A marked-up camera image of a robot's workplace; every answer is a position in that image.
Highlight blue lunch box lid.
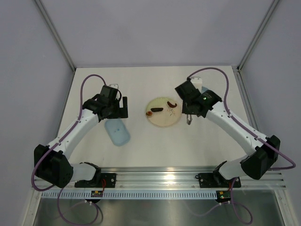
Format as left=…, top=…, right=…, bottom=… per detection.
left=104, top=119, right=131, bottom=146

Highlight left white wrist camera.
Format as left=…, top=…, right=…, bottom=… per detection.
left=109, top=84, right=119, bottom=89

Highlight aluminium mounting rail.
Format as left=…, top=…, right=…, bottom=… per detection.
left=32, top=166, right=286, bottom=191

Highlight blue lunch box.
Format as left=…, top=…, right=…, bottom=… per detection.
left=201, top=87, right=208, bottom=93

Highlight round cream plate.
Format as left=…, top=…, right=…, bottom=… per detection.
left=144, top=97, right=182, bottom=128

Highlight black sea cucumber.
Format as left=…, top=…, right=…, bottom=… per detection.
left=150, top=107, right=164, bottom=112

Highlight white slotted cable duct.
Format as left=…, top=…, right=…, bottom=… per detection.
left=41, top=190, right=217, bottom=200

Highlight left aluminium frame post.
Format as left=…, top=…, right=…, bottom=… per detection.
left=33, top=0, right=76, bottom=74

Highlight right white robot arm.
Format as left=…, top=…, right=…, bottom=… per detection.
left=175, top=79, right=280, bottom=188

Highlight right aluminium frame post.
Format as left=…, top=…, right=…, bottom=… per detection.
left=237, top=0, right=282, bottom=73

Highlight small round red food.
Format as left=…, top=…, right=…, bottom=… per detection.
left=146, top=111, right=153, bottom=117

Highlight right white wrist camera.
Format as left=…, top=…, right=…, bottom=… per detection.
left=190, top=77, right=203, bottom=91

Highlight dark brown curved sausage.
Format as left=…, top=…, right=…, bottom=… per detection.
left=167, top=101, right=177, bottom=108

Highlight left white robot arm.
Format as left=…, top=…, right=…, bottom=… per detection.
left=32, top=84, right=128, bottom=188

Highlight metal food tongs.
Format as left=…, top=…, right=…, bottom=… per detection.
left=186, top=114, right=193, bottom=125

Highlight aluminium frame post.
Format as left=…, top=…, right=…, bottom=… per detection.
left=33, top=0, right=76, bottom=74
left=237, top=0, right=282, bottom=73

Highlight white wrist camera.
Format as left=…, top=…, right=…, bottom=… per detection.
left=109, top=84, right=119, bottom=89
left=190, top=77, right=203, bottom=91

